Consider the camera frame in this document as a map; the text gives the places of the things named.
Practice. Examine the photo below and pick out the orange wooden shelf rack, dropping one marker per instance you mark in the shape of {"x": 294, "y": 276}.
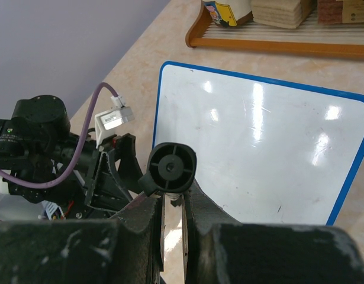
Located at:
{"x": 344, "y": 41}

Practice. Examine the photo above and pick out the beige sponge stack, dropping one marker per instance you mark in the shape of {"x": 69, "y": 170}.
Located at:
{"x": 283, "y": 14}

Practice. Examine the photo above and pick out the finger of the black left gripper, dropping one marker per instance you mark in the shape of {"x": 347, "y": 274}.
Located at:
{"x": 124, "y": 165}

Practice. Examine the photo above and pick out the blue framed whiteboard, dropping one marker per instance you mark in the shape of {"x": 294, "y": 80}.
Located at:
{"x": 268, "y": 151}

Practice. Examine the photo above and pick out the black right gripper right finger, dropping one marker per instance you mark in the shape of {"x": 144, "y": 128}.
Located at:
{"x": 219, "y": 249}

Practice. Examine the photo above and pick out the white bag lower shelf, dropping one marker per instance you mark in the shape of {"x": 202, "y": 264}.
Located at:
{"x": 229, "y": 13}

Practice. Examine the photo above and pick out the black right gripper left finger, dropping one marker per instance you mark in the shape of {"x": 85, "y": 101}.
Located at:
{"x": 126, "y": 248}

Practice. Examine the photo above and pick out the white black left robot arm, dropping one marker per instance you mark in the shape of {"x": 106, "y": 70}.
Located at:
{"x": 38, "y": 151}

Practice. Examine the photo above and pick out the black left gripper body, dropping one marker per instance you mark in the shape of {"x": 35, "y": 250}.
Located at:
{"x": 90, "y": 191}

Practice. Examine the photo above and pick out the brown sponge stack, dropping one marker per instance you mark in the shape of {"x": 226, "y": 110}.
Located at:
{"x": 340, "y": 12}

